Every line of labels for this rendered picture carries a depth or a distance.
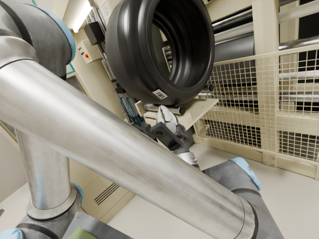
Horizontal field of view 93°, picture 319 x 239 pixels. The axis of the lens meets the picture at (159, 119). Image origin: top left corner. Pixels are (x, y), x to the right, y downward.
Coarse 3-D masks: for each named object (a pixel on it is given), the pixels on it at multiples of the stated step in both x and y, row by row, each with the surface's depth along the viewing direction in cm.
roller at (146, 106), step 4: (144, 104) 102; (148, 104) 99; (152, 104) 96; (156, 104) 93; (144, 108) 102; (148, 108) 98; (152, 108) 95; (156, 108) 92; (168, 108) 83; (172, 108) 81; (176, 108) 79; (180, 108) 77; (184, 108) 78; (172, 112) 82; (176, 112) 79; (180, 112) 77; (184, 112) 78
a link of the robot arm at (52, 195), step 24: (0, 0) 22; (24, 24) 23; (48, 24) 28; (48, 48) 28; (72, 48) 34; (24, 144) 36; (24, 168) 41; (48, 168) 41; (48, 192) 45; (72, 192) 56; (48, 216) 48; (72, 216) 57
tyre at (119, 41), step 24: (144, 0) 56; (168, 0) 84; (192, 0) 72; (120, 24) 59; (144, 24) 57; (168, 24) 98; (192, 24) 93; (120, 48) 62; (144, 48) 58; (192, 48) 102; (120, 72) 70; (144, 72) 62; (192, 72) 103; (144, 96) 75; (168, 96) 71; (192, 96) 81
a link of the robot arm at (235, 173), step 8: (232, 160) 41; (240, 160) 39; (208, 168) 44; (216, 168) 42; (224, 168) 40; (232, 168) 39; (240, 168) 38; (248, 168) 37; (216, 176) 40; (224, 176) 38; (232, 176) 37; (240, 176) 36; (248, 176) 36; (224, 184) 37; (232, 184) 35; (240, 184) 35; (248, 184) 35; (256, 184) 36
